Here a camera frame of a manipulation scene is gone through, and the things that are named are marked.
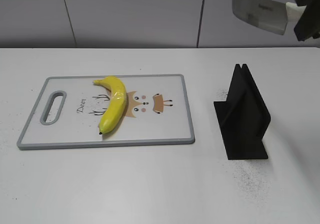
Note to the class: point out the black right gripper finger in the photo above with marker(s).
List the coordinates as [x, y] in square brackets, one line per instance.
[308, 24]

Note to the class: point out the white grey deer cutting board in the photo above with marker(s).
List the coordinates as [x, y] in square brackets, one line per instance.
[68, 110]

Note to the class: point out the black knife stand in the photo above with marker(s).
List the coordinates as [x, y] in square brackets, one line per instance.
[243, 118]

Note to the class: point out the yellow plastic banana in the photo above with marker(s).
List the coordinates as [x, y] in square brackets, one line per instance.
[117, 105]

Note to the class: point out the steel cleaver white handle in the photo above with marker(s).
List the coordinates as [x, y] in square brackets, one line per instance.
[269, 15]

